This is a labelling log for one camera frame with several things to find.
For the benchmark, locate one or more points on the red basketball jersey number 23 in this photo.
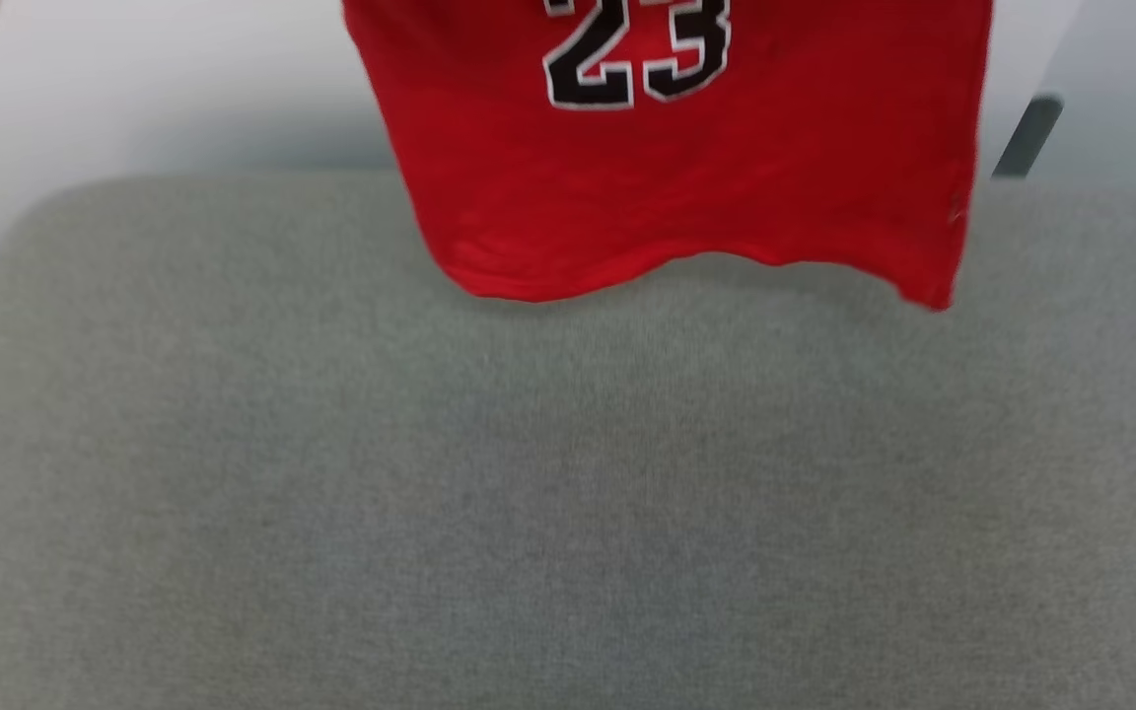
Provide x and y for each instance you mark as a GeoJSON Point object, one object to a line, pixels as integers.
{"type": "Point", "coordinates": [686, 177]}

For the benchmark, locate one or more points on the grey fabric sofa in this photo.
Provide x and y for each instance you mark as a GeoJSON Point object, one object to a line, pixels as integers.
{"type": "Point", "coordinates": [568, 473]}

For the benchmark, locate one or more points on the white panel board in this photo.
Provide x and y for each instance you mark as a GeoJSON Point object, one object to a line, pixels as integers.
{"type": "Point", "coordinates": [1135, 89]}

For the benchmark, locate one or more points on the black round pole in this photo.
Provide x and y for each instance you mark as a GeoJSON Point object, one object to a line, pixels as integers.
{"type": "Point", "coordinates": [1029, 136]}

